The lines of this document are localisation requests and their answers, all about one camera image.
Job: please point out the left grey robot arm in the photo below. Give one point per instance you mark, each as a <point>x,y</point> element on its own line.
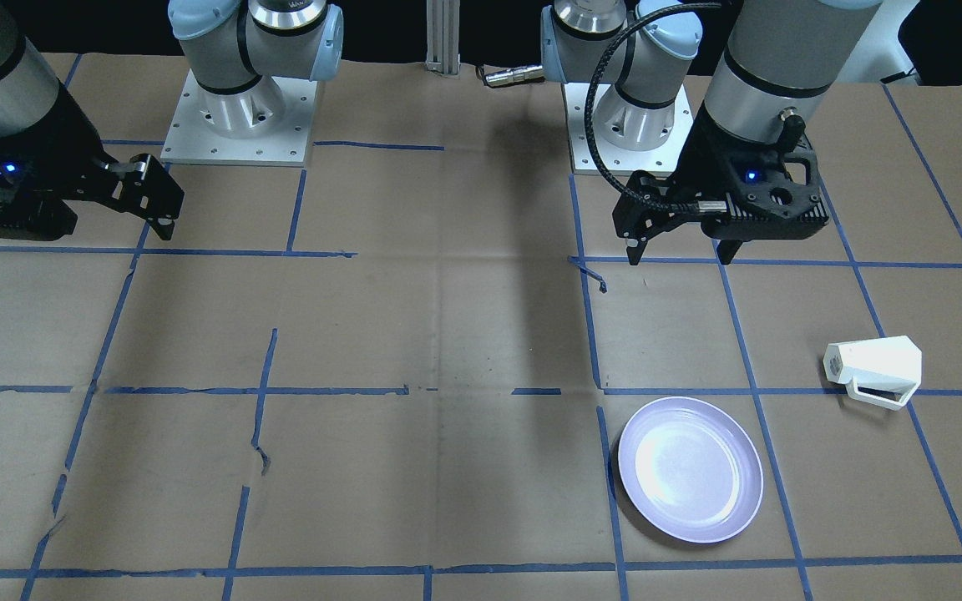
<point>780,55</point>

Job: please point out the aluminium extrusion post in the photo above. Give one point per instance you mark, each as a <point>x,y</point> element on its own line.
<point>442,27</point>

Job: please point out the white angular cup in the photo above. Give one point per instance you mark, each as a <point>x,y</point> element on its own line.
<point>884,372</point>

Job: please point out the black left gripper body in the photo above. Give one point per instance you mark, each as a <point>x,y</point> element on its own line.
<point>705,148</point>

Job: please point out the silver cable connector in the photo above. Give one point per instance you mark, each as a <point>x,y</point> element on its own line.
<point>511,76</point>

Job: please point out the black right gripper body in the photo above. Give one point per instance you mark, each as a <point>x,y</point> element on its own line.
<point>72,142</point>

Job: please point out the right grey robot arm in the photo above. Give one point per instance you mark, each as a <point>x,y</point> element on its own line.
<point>231,46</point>

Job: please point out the lavender round plate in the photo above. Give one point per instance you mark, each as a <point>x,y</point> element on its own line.
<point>690,470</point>

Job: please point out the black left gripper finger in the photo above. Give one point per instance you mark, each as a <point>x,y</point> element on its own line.
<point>726,250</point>
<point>637,236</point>

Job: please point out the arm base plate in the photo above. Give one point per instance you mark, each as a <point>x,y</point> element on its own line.
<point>267,125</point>
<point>628,138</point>

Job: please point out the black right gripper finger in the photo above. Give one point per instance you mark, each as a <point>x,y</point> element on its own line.
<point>164,228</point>

